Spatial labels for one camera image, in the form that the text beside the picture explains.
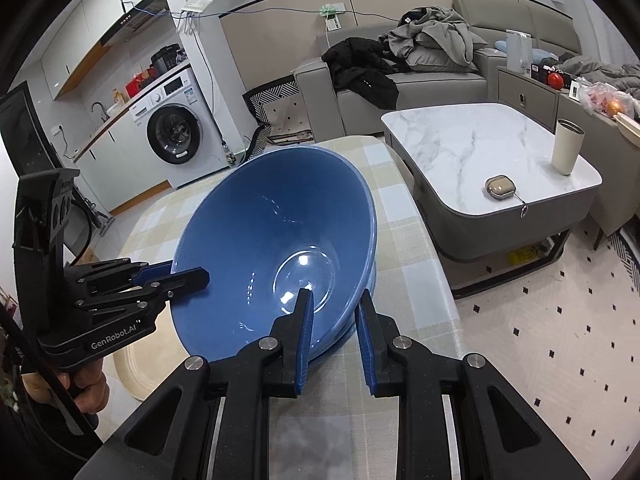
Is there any beige earbuds case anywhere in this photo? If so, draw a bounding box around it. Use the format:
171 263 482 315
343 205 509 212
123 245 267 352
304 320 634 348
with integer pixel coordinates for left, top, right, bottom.
483 175 529 219

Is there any person's left hand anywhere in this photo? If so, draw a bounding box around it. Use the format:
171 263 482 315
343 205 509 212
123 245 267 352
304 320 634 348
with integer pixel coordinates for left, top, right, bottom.
22 355 111 416

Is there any red box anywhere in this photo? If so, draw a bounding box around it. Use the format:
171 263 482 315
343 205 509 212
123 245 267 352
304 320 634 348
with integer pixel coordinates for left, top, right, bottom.
125 74 151 98

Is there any diamond patterned rug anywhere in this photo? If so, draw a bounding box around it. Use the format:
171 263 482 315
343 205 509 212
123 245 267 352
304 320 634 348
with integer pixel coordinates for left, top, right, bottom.
242 74 640 480

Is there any grey sofa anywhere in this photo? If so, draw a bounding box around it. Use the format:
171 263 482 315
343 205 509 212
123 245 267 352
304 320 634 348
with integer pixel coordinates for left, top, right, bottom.
294 0 583 143

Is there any checkered tablecloth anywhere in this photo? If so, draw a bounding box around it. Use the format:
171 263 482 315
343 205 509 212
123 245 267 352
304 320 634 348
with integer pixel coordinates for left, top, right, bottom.
112 135 463 480

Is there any beige plate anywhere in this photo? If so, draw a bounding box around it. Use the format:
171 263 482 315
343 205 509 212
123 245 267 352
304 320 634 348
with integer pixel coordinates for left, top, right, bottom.
114 347 173 402

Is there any black jacket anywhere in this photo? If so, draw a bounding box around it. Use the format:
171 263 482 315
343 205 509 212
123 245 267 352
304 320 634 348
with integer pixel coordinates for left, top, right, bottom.
321 37 400 110

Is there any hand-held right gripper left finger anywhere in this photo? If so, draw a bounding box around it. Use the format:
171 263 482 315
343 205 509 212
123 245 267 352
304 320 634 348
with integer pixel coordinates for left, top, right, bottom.
75 287 316 480

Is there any beige tumbler cup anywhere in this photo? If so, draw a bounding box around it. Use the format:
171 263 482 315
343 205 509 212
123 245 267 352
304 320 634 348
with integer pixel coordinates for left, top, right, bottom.
551 119 586 177

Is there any marble coffee table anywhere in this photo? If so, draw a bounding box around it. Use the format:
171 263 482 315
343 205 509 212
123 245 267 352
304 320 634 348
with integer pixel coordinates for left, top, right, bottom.
380 102 603 301

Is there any white base cabinet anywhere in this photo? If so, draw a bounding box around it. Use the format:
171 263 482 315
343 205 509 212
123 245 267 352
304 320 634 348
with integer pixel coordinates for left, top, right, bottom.
75 110 171 213

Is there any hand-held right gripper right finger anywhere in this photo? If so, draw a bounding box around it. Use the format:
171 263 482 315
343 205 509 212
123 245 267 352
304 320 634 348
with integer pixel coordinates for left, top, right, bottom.
354 290 591 480

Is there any white paper bag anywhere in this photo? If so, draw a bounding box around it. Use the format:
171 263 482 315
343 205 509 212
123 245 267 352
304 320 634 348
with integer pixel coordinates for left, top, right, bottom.
505 30 534 75

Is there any grey blanket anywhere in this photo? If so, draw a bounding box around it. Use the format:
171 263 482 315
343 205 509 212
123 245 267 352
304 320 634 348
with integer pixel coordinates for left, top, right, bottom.
542 52 640 93

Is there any black rice cooker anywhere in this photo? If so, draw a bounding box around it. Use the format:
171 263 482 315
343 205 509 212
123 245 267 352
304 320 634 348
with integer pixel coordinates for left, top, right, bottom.
150 45 182 76

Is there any white washing machine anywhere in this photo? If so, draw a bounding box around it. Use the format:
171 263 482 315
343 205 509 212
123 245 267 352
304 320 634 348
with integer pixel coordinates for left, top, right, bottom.
130 62 236 190

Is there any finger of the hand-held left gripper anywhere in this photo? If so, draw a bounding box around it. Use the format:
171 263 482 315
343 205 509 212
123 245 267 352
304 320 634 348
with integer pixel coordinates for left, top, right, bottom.
65 258 173 283
75 267 210 312

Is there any black range hood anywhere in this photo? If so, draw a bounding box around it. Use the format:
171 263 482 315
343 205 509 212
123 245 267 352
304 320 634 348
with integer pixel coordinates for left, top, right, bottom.
116 0 169 36

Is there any white wall cabinet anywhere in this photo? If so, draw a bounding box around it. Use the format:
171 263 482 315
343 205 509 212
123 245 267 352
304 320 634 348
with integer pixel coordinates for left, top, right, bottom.
40 0 126 102

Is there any grey clothing pile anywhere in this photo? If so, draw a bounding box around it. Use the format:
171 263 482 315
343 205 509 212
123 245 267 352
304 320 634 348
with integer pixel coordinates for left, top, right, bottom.
378 6 488 73

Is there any grey side cabinet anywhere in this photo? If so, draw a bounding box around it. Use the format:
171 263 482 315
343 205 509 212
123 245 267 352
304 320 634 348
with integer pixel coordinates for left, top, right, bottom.
496 66 640 238

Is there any bag of oranges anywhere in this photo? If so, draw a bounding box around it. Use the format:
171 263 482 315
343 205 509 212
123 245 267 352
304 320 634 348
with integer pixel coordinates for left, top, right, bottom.
582 82 640 122

